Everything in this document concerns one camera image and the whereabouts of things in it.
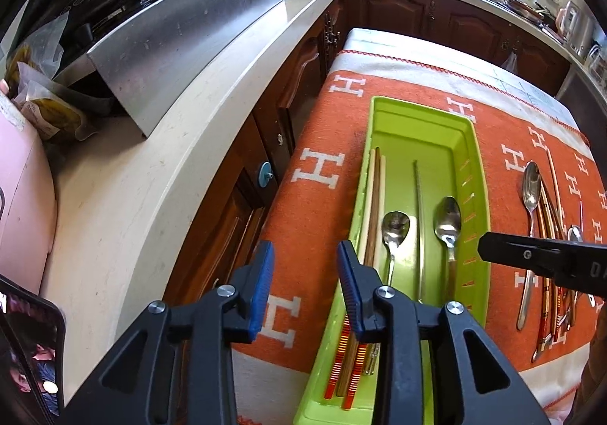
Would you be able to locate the small steel teaspoon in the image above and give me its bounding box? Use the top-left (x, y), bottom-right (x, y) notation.
top-left (363, 211), bottom-right (409, 376)

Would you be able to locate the bamboo chopstick red tip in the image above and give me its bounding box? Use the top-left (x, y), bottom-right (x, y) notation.
top-left (531, 198), bottom-right (555, 363)

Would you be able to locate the smartphone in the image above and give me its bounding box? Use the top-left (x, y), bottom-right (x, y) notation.
top-left (1, 277), bottom-right (66, 424)

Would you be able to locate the green plastic utensil tray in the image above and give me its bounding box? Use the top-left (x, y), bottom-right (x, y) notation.
top-left (292, 95), bottom-right (492, 425)

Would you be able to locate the steel drinking straw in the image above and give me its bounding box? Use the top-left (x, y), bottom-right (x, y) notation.
top-left (412, 160), bottom-right (425, 303)

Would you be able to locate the large steel tablespoon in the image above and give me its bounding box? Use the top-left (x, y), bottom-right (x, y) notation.
top-left (516, 161), bottom-right (540, 331)

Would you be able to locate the cream chopstick red striped end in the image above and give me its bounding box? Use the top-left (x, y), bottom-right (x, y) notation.
top-left (324, 150), bottom-right (377, 409)

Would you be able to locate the dark brown wooden chopstick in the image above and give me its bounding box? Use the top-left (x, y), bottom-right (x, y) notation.
top-left (346, 148), bottom-right (382, 405)

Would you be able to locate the wooden handled steel spoon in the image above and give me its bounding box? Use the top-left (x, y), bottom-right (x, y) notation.
top-left (433, 196), bottom-right (462, 302)

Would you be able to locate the steel stove splash guard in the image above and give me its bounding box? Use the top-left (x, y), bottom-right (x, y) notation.
top-left (86, 0), bottom-right (282, 136)

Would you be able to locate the steel electric kettle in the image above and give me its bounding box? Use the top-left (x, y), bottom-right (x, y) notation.
top-left (557, 0), bottom-right (594, 61)

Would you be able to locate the orange H-pattern blanket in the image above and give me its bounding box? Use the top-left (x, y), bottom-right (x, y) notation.
top-left (233, 28), bottom-right (606, 424)

